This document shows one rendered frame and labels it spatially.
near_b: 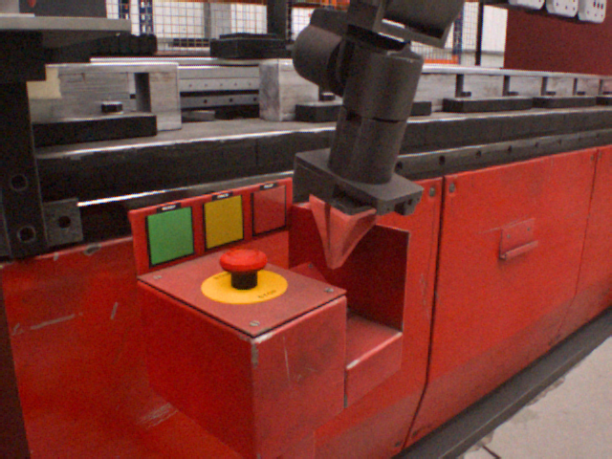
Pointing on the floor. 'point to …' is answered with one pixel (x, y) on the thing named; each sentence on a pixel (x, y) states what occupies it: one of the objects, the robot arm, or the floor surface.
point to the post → (276, 18)
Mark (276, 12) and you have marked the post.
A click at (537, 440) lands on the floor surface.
